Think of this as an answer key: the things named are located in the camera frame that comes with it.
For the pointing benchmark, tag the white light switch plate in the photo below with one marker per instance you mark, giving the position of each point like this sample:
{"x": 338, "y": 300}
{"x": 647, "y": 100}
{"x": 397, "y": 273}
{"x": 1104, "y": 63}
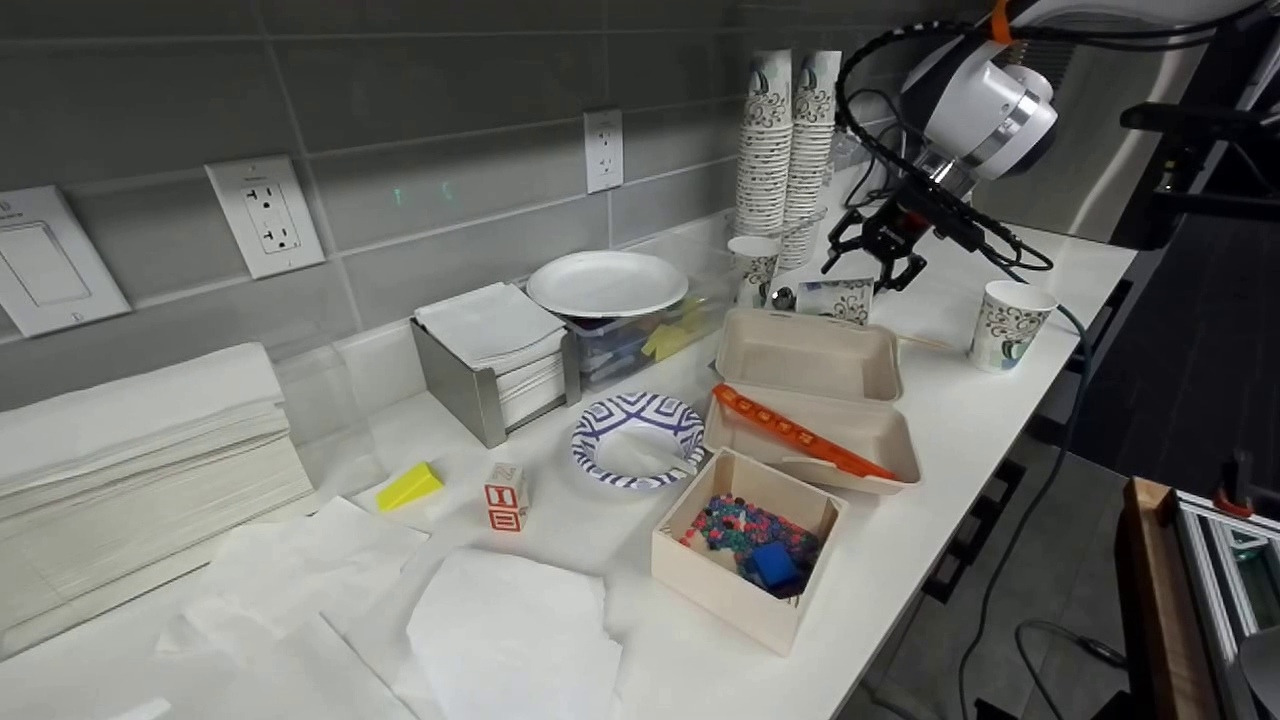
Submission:
{"x": 46, "y": 260}

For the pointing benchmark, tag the metal napkin dispenser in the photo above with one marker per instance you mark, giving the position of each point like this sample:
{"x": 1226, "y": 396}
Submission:
{"x": 485, "y": 366}

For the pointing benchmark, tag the aluminium frame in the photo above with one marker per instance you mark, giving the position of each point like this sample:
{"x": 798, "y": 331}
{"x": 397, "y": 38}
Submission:
{"x": 1221, "y": 573}

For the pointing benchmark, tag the stack of patterned paper cups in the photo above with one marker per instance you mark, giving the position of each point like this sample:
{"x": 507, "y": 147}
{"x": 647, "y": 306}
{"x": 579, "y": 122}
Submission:
{"x": 815, "y": 147}
{"x": 766, "y": 133}

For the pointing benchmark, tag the black desk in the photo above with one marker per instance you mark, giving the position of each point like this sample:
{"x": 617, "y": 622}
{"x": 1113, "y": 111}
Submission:
{"x": 1185, "y": 347}

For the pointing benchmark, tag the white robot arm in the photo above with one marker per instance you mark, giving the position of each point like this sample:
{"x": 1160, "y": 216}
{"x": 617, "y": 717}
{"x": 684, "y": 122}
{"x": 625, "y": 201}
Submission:
{"x": 994, "y": 113}

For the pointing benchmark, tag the cream open wooden box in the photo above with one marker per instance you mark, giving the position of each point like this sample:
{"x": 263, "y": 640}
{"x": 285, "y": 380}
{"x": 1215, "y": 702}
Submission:
{"x": 721, "y": 580}

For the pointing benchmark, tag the white plain plate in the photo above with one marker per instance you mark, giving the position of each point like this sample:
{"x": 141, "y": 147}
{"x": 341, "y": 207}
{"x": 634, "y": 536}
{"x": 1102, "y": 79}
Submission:
{"x": 604, "y": 282}

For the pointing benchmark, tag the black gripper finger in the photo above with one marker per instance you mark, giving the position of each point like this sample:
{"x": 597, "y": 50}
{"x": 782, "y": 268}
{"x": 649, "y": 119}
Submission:
{"x": 902, "y": 268}
{"x": 854, "y": 238}

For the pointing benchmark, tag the yellow block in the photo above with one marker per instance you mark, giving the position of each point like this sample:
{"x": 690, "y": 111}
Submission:
{"x": 409, "y": 491}

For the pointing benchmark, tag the blue patterned paper plate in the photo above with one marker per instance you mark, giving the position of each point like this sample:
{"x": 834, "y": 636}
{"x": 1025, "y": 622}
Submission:
{"x": 638, "y": 443}

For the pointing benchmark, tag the clear plastic container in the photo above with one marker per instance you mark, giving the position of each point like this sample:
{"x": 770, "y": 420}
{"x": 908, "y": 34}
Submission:
{"x": 625, "y": 347}

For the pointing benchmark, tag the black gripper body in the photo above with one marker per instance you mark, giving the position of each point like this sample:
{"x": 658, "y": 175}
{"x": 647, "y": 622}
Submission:
{"x": 919, "y": 207}

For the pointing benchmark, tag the colourful small toy pieces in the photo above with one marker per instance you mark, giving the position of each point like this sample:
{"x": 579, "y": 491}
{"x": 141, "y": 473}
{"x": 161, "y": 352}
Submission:
{"x": 725, "y": 525}

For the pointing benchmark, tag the blue toy block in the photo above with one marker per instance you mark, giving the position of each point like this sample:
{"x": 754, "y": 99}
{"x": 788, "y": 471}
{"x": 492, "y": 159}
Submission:
{"x": 772, "y": 566}

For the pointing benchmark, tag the white plastic bag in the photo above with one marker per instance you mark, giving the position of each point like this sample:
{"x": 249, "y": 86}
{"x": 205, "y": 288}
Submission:
{"x": 294, "y": 602}

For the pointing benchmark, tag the stack of folded paper towels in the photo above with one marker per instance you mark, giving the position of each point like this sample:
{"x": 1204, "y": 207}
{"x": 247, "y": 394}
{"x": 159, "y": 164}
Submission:
{"x": 134, "y": 464}

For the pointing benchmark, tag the patterned paper cup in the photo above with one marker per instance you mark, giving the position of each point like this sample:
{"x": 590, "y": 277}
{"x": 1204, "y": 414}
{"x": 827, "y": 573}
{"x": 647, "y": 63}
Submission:
{"x": 754, "y": 273}
{"x": 827, "y": 300}
{"x": 1011, "y": 324}

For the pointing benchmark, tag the red clamp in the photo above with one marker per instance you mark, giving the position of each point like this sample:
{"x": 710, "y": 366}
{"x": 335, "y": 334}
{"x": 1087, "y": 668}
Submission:
{"x": 1239, "y": 482}

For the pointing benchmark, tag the white wall power outlet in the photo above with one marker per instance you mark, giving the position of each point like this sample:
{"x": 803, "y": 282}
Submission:
{"x": 604, "y": 151}
{"x": 267, "y": 216}

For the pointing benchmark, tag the red and white toy cube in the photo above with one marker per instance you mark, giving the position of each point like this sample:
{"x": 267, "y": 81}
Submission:
{"x": 507, "y": 497}

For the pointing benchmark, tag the white paper sheet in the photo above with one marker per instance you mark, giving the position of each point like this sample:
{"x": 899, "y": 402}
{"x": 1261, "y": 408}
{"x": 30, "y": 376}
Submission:
{"x": 514, "y": 640}

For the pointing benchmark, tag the beige open clamshell food container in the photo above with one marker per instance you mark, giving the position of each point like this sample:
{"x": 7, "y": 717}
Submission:
{"x": 815, "y": 362}

